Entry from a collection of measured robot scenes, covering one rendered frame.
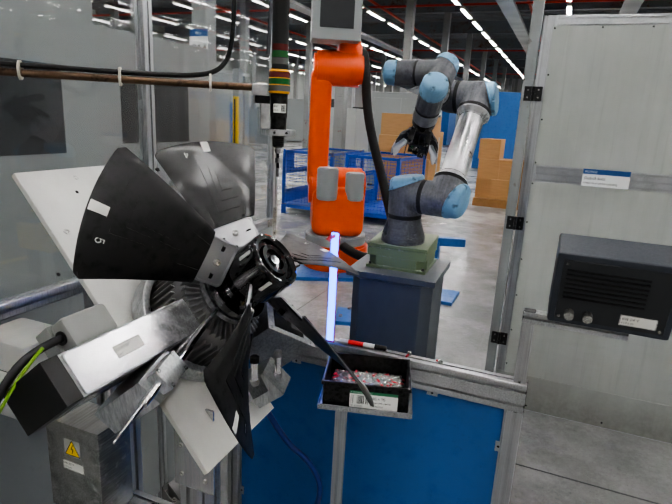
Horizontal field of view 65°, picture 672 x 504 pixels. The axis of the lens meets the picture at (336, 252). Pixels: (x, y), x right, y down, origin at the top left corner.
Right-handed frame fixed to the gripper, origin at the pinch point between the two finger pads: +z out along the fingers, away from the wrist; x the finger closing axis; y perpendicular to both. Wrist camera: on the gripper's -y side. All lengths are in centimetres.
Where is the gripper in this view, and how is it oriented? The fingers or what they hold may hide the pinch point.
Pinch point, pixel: (413, 157)
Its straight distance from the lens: 180.8
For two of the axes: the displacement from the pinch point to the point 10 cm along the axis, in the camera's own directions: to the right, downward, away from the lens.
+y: -2.5, 8.4, -4.8
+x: 9.7, 2.5, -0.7
